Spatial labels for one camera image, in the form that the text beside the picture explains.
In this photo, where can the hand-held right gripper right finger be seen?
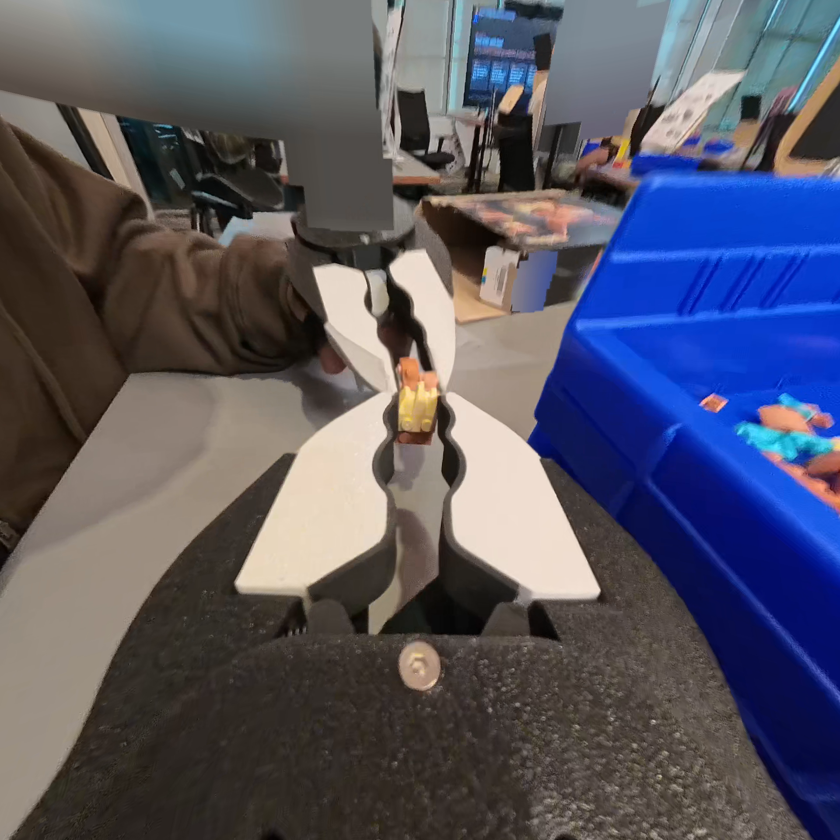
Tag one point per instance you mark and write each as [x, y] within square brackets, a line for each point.
[518, 518]

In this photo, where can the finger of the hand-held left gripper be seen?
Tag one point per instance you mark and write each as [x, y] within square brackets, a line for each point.
[433, 308]
[351, 315]

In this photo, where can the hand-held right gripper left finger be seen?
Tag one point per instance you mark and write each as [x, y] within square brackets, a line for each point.
[315, 518]

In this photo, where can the orange yellow brick train model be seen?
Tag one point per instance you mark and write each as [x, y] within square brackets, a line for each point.
[417, 407]

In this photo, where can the blue plastic bin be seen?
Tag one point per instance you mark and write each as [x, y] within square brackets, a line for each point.
[689, 262]
[663, 164]
[754, 689]

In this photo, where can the person's left forearm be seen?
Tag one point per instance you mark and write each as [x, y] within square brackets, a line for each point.
[216, 308]

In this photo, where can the person's left hand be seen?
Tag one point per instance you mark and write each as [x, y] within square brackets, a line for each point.
[333, 359]

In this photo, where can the flattened cardboard box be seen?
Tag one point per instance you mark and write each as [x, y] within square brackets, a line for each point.
[469, 289]

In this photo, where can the long wooden desk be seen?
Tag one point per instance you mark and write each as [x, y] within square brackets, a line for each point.
[413, 172]

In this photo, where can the black office chair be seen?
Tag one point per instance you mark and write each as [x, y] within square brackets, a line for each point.
[515, 151]
[236, 190]
[413, 124]

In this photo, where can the white instruction sheet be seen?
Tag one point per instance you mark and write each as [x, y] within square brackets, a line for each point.
[392, 65]
[695, 108]

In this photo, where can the dark computer monitor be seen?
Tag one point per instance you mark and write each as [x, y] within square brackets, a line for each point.
[499, 59]

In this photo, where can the pile of loose toy bricks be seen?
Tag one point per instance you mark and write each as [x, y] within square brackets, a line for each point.
[787, 439]

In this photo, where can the dark grey divider panel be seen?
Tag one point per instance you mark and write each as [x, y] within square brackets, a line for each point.
[820, 138]

